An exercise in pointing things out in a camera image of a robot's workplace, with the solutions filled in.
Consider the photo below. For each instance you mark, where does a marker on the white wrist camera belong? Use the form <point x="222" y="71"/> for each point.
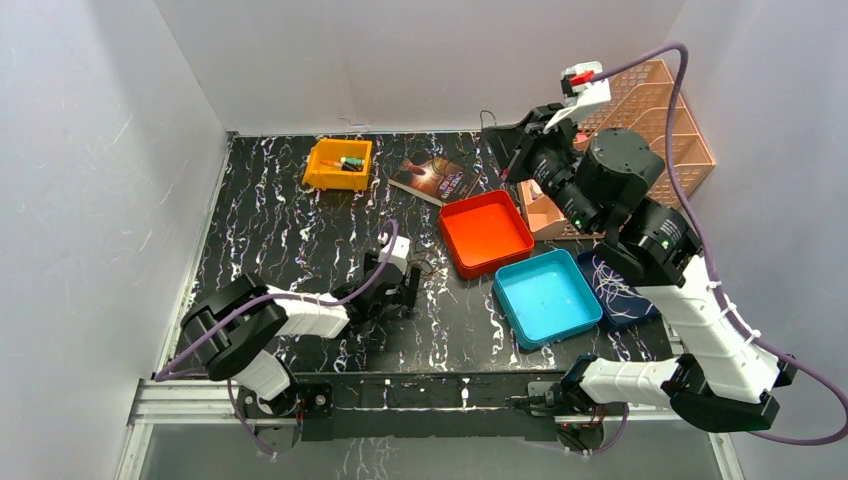
<point x="583" y="95"/>
<point x="399" y="255"/>

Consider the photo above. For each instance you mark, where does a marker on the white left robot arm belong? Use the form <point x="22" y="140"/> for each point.
<point x="232" y="327"/>

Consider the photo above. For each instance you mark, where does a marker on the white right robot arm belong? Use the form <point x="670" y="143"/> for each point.
<point x="722" y="382"/>

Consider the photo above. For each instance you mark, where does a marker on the orange square tray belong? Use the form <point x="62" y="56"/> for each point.
<point x="484" y="233"/>

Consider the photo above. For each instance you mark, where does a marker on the dark blue square tray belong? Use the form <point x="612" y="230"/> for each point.
<point x="622" y="306"/>

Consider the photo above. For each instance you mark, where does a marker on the light blue square tray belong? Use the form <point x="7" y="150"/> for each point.
<point x="546" y="299"/>

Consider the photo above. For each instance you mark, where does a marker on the yellow plastic parts bin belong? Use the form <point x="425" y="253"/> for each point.
<point x="325" y="177"/>

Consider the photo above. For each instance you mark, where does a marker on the green marker pen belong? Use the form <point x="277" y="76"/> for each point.
<point x="354" y="163"/>

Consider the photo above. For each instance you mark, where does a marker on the dark paperback book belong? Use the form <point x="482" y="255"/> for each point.
<point x="436" y="179"/>

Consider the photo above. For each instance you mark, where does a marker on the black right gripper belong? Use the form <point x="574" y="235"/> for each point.
<point x="506" y="140"/>

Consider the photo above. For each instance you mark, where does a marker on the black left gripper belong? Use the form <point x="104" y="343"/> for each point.
<point x="395" y="287"/>

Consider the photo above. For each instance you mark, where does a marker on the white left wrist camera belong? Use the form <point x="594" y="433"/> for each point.
<point x="399" y="255"/>

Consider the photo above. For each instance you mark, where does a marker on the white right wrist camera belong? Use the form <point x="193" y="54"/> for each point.
<point x="583" y="95"/>

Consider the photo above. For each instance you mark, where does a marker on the peach plastic file organizer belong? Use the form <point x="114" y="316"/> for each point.
<point x="639" y="101"/>

